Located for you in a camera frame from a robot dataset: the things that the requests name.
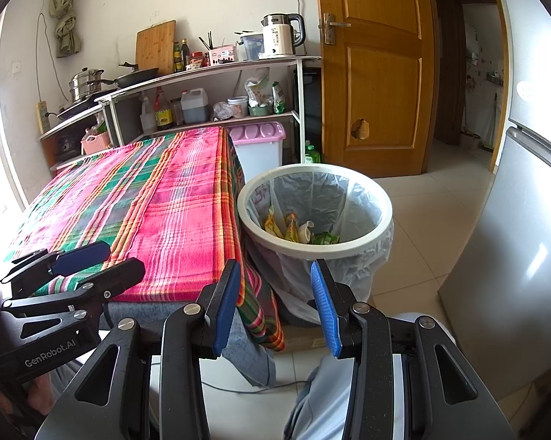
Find pink lid storage box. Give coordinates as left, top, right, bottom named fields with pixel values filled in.
left=227, top=121, right=286, bottom=184

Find wooden door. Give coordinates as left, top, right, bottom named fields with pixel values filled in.
left=313, top=0, right=441, bottom=179

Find cardboard piece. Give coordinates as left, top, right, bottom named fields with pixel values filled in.
left=282, top=325, right=326, bottom=353

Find pink green plaid blanket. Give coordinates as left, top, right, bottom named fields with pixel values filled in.
left=3, top=127, right=286, bottom=351

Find person's grey pants leg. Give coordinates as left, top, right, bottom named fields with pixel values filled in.
left=282, top=312, right=457, bottom=440

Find yellow snack bag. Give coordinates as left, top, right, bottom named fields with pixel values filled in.
left=282, top=213, right=301, bottom=243

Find hanging grey cloth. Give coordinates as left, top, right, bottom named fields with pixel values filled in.
left=49, top=0, right=85, bottom=58

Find water filter pitcher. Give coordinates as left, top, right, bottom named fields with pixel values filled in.
left=236, top=31, right=265, bottom=61

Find clear bin liner bag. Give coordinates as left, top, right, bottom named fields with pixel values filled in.
left=245, top=172, right=395, bottom=326

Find plastic jug with dark liquid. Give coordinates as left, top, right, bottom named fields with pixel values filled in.
left=180, top=88, right=211, bottom=124

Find soy sauce bottle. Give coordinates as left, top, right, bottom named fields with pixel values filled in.
left=154, top=86, right=174, bottom=130

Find black induction cooker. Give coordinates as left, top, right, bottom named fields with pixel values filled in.
left=56, top=94, right=118, bottom=120

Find white electric kettle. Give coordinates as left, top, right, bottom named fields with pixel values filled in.
left=262, top=13, right=307, bottom=58

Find wooden door frame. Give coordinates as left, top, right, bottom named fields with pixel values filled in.
left=433, top=0, right=510, bottom=172

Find pink utensil holder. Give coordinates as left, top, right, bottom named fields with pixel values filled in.
left=210, top=45, right=237, bottom=65

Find black chopsticks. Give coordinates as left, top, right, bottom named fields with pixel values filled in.
left=199, top=31, right=226, bottom=50

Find white plastic bin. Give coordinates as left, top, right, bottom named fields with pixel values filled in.
left=236, top=164, right=394, bottom=312

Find black floor cable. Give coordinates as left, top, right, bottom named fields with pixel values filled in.
left=200, top=378, right=310, bottom=395

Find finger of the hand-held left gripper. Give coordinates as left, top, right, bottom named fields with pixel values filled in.
left=3, top=241, right=112, bottom=297
left=1, top=257, right=147, bottom=344

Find pink plastic basket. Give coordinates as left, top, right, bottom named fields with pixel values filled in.
left=81, top=131, right=111, bottom=155

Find cream paper bag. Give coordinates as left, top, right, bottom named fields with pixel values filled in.
left=296, top=221, right=317, bottom=245

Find white shelf rack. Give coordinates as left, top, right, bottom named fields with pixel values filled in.
left=95, top=54, right=323, bottom=166

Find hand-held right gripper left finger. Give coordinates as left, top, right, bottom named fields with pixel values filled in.
left=35, top=259, right=243, bottom=440

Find person's left hand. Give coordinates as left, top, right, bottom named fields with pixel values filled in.
left=0, top=370, right=57, bottom=428

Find low white shelf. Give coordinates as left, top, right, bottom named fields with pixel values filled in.
left=37, top=103, right=116, bottom=170

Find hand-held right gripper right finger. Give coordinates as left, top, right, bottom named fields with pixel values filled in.
left=310, top=259, right=517, bottom=440

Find white plastic bottle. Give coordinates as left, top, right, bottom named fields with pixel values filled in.
left=140, top=96, right=156, bottom=135

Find green white food bag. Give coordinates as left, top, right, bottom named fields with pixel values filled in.
left=244, top=68, right=274, bottom=107

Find small black appliance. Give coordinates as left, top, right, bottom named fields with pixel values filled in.
left=56, top=133, right=81, bottom=159

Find yellow grey wrapper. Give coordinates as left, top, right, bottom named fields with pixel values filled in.
left=263, top=206, right=285, bottom=239

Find metal door handle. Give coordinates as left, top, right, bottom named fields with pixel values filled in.
left=321, top=13, right=352, bottom=45

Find black wok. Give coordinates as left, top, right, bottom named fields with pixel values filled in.
left=87, top=62, right=160, bottom=90

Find wooden cutting board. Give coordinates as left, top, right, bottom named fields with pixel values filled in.
left=135, top=19, right=177, bottom=75

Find grey refrigerator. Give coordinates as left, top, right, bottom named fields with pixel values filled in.
left=436, top=0, right=551, bottom=404

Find black wall cable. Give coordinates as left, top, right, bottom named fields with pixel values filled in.
left=35, top=11, right=70, bottom=106

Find steel steamer pot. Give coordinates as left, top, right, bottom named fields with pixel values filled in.
left=69, top=68, right=104, bottom=103

